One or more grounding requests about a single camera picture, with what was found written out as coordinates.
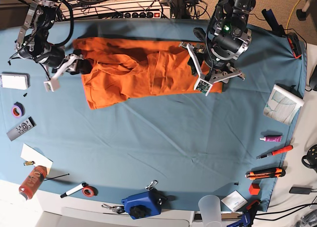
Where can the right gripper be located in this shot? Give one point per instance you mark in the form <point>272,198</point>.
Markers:
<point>73,64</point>

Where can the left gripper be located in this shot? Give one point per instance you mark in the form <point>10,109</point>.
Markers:
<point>209,71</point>

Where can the orange t-shirt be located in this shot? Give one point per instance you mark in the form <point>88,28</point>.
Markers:
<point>126,68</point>

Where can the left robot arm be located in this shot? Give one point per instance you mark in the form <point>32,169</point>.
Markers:
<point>224,40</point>

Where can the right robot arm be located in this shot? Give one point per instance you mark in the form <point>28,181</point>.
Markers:
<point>32,43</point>

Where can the teal table cloth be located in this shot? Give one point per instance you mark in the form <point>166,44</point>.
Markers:
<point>192,144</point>

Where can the white phone box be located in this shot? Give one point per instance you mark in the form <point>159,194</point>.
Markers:
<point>14,81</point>

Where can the purple tape roll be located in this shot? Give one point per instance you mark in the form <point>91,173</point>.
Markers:
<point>17,110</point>

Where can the grey remote control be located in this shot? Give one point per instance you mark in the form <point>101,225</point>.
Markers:
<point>21,128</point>

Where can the leaf pattern notebook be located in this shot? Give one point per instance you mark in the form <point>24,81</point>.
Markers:
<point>282,105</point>

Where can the purple glue tube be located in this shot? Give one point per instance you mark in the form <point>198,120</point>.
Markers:
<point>271,138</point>

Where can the red black table clamp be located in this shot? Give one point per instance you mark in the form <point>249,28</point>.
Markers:
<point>295,45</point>

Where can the white paper card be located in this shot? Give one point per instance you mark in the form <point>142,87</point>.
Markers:
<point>30,154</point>

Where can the thin black stick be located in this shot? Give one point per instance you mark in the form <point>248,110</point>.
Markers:
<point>57,177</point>

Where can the small yellow battery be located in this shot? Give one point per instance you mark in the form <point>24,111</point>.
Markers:
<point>28,163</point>

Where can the silver carabiner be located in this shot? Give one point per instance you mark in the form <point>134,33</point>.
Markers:
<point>152,185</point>

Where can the black white marker pen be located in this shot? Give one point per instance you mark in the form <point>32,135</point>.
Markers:
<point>74,190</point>

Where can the black computer mouse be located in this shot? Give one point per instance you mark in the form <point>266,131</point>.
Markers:
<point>313,80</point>

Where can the red drink bottle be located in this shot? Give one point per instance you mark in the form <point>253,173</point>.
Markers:
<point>33,181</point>

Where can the red tape roll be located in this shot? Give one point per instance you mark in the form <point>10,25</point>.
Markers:
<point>89,191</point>

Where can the orange black utility knife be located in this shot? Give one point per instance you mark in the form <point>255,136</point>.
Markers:
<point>266,173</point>

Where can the small red cube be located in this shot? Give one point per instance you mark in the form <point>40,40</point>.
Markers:
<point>254,189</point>

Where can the clear plastic cup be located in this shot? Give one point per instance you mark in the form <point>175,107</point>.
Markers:
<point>210,211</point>

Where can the white paper booklet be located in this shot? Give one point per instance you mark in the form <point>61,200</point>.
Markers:
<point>234,201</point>

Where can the blue plastic device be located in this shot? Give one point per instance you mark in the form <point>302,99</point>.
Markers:
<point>145,204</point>

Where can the silver key clip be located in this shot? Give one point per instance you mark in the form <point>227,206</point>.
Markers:
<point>115,209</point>

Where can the blue black clamp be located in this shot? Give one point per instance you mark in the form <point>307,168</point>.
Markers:
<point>247,218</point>

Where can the black power brick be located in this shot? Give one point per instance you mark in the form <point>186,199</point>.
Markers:
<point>300,190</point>

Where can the blue black clamp handle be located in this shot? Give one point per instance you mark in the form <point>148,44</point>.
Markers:
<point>276,28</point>

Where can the red handled screwdriver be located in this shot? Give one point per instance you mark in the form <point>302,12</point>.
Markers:
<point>276,152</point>

